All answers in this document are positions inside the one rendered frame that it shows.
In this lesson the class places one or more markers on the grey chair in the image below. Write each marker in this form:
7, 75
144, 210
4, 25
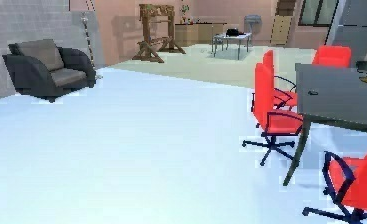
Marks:
252, 22

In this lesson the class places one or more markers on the dark grey dining table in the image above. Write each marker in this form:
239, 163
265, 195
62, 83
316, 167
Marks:
334, 93

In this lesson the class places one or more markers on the black armchair with grey cushions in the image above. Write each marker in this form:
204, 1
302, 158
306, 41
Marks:
47, 71

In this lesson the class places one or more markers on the green house plant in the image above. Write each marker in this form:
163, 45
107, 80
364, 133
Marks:
184, 10

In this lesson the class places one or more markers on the dark framed window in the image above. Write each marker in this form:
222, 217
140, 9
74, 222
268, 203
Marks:
317, 12

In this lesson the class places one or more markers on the small grey metal table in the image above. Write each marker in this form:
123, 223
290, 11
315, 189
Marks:
236, 39

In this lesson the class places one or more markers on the thin metal floor lamp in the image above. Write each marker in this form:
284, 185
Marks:
88, 43

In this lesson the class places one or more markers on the red office chair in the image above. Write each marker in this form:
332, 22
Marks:
279, 93
332, 56
274, 116
354, 190

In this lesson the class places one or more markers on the brown wooden rack stand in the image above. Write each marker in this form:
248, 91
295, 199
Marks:
157, 33

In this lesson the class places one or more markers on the black object on table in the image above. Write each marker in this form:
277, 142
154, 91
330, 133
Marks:
232, 32

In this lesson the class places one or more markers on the light wooden drawer cabinet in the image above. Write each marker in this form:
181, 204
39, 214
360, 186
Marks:
281, 29

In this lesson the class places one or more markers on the light wooden sideboard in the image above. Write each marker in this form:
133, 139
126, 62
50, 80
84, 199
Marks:
197, 32

